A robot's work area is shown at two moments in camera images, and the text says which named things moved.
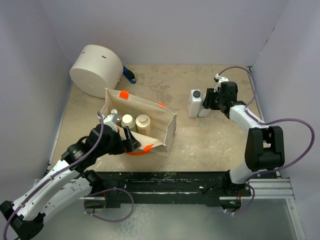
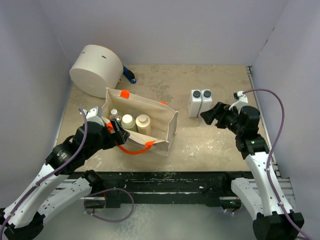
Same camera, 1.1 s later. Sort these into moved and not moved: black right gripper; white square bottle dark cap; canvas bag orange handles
Moved: black right gripper
Not moved: white square bottle dark cap; canvas bag orange handles
